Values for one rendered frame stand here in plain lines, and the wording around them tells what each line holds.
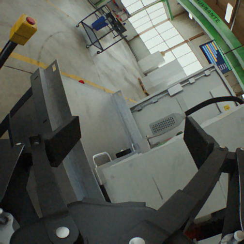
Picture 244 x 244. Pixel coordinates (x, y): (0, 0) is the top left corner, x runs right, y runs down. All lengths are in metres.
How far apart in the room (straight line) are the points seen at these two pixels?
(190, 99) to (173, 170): 0.76
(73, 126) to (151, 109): 0.97
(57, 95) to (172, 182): 0.42
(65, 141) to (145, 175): 0.28
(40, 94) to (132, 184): 0.40
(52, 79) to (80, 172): 0.32
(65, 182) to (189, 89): 0.94
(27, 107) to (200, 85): 1.01
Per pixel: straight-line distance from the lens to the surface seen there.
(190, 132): 0.17
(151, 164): 0.40
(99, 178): 0.44
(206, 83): 1.13
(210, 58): 5.72
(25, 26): 0.65
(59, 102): 0.51
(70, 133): 0.18
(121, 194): 0.46
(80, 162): 0.46
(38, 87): 0.56
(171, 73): 7.92
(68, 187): 0.47
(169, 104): 1.10
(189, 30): 14.04
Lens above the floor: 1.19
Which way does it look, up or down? 21 degrees down
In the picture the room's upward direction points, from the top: 63 degrees clockwise
